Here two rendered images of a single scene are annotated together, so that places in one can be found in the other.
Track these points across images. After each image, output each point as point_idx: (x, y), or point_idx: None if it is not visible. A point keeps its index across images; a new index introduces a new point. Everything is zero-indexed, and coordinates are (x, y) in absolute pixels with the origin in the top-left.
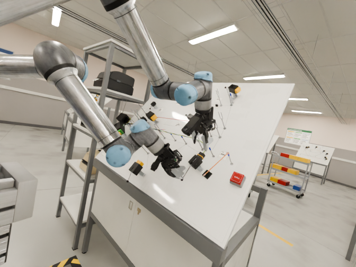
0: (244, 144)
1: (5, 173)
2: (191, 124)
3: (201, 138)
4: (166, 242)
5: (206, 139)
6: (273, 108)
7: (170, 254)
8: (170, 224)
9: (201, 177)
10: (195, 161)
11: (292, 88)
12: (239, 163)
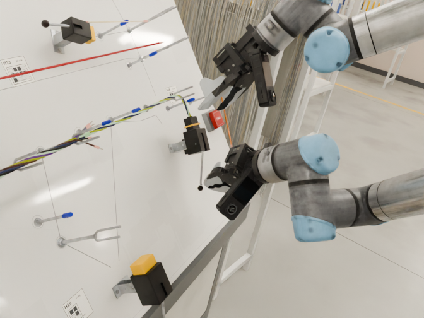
0: (174, 55)
1: None
2: (270, 82)
3: (118, 82)
4: (185, 291)
5: (244, 92)
6: None
7: (189, 293)
8: (212, 255)
9: (186, 158)
10: (206, 141)
11: None
12: (193, 95)
